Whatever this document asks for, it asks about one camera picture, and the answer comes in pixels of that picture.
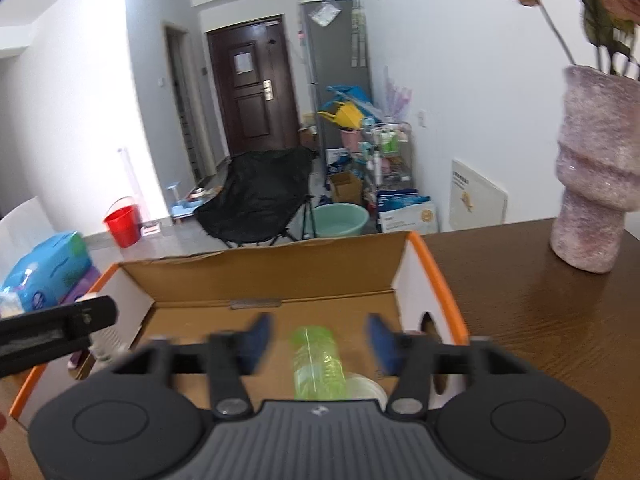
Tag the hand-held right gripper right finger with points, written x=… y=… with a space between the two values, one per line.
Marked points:
x=382 y=346

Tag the bunch of dried pink roses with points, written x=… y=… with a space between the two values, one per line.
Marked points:
x=605 y=15

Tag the hanging folded umbrellas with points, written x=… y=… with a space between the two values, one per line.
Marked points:
x=358 y=30

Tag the pink stone vase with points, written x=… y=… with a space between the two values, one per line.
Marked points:
x=595 y=170

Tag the white board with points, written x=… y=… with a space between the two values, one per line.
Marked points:
x=477 y=197

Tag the green spray bottle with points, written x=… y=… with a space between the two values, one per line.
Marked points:
x=317 y=360

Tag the purple tissue pack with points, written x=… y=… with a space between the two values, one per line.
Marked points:
x=82 y=285

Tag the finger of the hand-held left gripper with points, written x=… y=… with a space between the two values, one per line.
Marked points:
x=92 y=315

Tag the pet bowl stand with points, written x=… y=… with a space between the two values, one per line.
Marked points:
x=187 y=205

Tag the pink bucket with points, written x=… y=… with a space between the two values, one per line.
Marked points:
x=351 y=140

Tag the red bucket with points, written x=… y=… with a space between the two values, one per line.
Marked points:
x=122 y=225

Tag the black folding chair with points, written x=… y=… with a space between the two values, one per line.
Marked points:
x=255 y=195

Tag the blue tissue pack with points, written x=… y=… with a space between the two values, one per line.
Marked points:
x=50 y=270

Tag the white pole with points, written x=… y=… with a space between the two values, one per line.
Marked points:
x=126 y=175

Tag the clear plastic bag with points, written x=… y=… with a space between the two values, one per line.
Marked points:
x=325 y=13

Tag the green basin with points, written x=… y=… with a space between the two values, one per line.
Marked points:
x=342 y=221

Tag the red cardboard box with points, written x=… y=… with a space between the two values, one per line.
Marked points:
x=260 y=280

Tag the blue dustpan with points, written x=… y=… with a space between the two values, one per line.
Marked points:
x=352 y=94

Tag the small brown cardboard box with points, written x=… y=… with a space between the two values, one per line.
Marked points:
x=345 y=189

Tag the dark brown door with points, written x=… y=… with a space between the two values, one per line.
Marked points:
x=255 y=95

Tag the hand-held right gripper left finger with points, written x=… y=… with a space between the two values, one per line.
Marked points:
x=257 y=342

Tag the large white cap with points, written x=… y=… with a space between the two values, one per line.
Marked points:
x=370 y=390

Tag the metal rack cart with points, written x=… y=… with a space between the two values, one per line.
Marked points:
x=390 y=160

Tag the purple decorative branches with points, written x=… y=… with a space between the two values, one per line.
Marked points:
x=397 y=95

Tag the blue and white box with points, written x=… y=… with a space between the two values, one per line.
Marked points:
x=407 y=212

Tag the grey refrigerator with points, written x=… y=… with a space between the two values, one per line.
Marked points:
x=340 y=70

